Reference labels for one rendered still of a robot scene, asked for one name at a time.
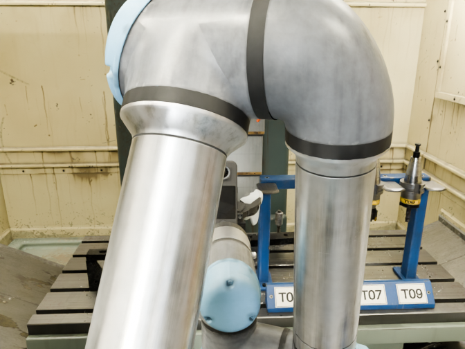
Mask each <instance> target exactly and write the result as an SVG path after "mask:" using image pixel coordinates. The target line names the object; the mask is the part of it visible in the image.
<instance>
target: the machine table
mask: <svg viewBox="0 0 465 349"><path fill-rule="evenodd" d="M376 237H377V238H376ZM405 237H406V230H371V231H369V236H368V238H369V239H368V243H367V254H366V260H365V272H364V278H363V280H400V278H399V277H398V276H397V275H396V274H395V272H394V271H393V267H395V266H397V267H400V266H401V265H402V260H403V251H404V246H405ZM109 238H110V235H100V236H84V238H83V240H82V243H81V244H79V246H78V247H77V249H76V250H75V252H74V254H73V257H72V258H70V260H69V261H68V262H67V264H66V266H65V267H64V268H63V270H62V274H60V275H59V276H58V277H57V279H56V281H55V282H54V283H53V285H52V287H51V288H50V291H51V292H48V293H47V294H46V296H45V297H44V299H43V301H42V302H41V303H40V305H39V307H38V308H37V309H36V314H34V315H32V317H31V318H30V320H29V322H28V323H27V324H26V325H27V330H28V337H27V338H26V346H27V349H85V346H86V340H87V337H88V333H89V328H90V324H91V319H92V316H93V310H94V306H95V301H96V297H97V294H98V288H93V289H89V281H88V275H87V269H86V254H87V252H88V250H89V249H107V248H108V245H109ZM388 238H389V239H388ZM96 240H97V241H96ZM379 241H380V242H379ZM378 243H379V244H378ZM368 244H369V245H368ZM373 244H374V246H373ZM376 245H377V246H378V245H380V246H378V247H376ZM272 246H273V245H272ZM272 246H270V247H269V248H270V249H269V268H268V270H269V271H270V273H271V278H272V281H273V283H276V282H278V283H293V272H294V244H290V245H288V246H289V247H288V246H287V245H285V246H283V247H274V246H273V247H272ZM371 246H372V247H373V248H372V247H371ZM422 248H423V247H422V246H420V252H419V259H418V265H417V273H416V275H418V274H419V275H418V277H419V278H420V279H429V280H430V281H431V285H432V292H433V296H434V299H435V308H420V309H395V310H360V314H359V320H358V332H357V338H356V342H357V343H358V344H379V343H421V342H442V341H465V288H464V287H463V286H462V285H461V284H460V283H459V282H454V281H455V278H453V277H452V276H451V275H450V274H449V273H448V272H447V271H446V270H445V269H444V268H443V267H442V266H441V265H438V264H437V261H436V260H435V259H434V258H433V257H432V256H431V255H430V254H429V253H428V252H427V251H426V250H425V249H422ZM372 250H373V251H372ZM386 250H387V251H386ZM388 250H389V251H388ZM399 251H400V252H399ZM385 252H386V253H385ZM379 260H380V261H379ZM390 261H391V262H390ZM421 264H422V265H421ZM383 267H384V268H383ZM424 267H425V268H424ZM421 268H422V269H421ZM423 268H424V269H423ZM382 270H383V271H382ZM428 272H429V273H428ZM427 273H428V274H427ZM370 274H371V275H370ZM289 276H290V277H289ZM429 276H431V277H429ZM81 286H82V287H81ZM439 290H441V291H440V292H438V291H439ZM265 293H266V291H261V299H260V301H261V303H262V302H263V303H262V304H260V310H259V314H258V315H257V322H259V323H265V324H269V325H274V326H278V327H281V328H289V329H293V312H276V313H268V312H267V309H266V303H265V295H264V294H265ZM87 295H88V296H87ZM89 297H90V298H89ZM462 304H464V305H462ZM262 307H263V308H262ZM86 312H87V313H86ZM88 313H89V314H88ZM89 315H90V316H89ZM201 347H202V340H201V311H200V313H199V320H198V325H197V332H196V337H195V340H194V348H193V349H201Z"/></svg>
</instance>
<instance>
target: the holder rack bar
mask: <svg viewBox="0 0 465 349"><path fill-rule="evenodd" d="M404 177H405V173H389V174H381V181H395V182H397V183H398V184H399V182H400V179H402V178H404ZM422 180H423V181H430V180H431V177H430V176H428V175H427V174H425V173H422ZM259 183H261V184H263V183H275V184H276V185H277V188H278V189H295V174H292V175H260V176H259ZM399 185H400V184H399Z"/></svg>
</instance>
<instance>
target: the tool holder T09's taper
mask: <svg viewBox="0 0 465 349"><path fill-rule="evenodd" d="M404 181H405V182H406V183H409V184H421V183H422V170H421V157H419V158H415V157H413V156H411V157H410V161H409V164H408V168H407V170H406V174H405V177H404Z"/></svg>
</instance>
